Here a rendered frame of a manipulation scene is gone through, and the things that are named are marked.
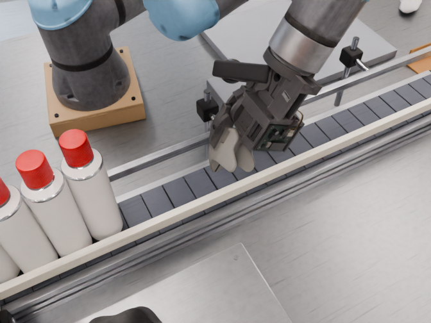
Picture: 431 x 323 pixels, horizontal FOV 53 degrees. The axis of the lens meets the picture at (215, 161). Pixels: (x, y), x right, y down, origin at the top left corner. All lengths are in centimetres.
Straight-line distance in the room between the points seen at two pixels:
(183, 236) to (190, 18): 35
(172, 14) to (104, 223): 31
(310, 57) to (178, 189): 31
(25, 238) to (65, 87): 37
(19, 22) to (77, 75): 44
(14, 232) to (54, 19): 36
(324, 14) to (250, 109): 15
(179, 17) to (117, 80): 43
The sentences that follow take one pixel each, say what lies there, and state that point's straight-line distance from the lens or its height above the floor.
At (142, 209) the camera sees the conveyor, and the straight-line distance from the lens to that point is 70.
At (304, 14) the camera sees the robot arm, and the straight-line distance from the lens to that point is 54.
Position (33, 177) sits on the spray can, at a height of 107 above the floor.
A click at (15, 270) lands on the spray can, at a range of 68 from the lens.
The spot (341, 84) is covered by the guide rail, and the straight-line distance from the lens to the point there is 79.
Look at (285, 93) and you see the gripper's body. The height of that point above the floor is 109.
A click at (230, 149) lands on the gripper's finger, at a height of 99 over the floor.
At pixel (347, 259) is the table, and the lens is 73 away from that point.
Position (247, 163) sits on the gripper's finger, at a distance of 65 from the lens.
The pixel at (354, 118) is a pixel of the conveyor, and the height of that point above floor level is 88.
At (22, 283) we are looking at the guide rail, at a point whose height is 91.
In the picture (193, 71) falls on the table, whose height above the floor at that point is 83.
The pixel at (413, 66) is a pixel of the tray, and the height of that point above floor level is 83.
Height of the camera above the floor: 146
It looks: 51 degrees down
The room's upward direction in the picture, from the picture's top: straight up
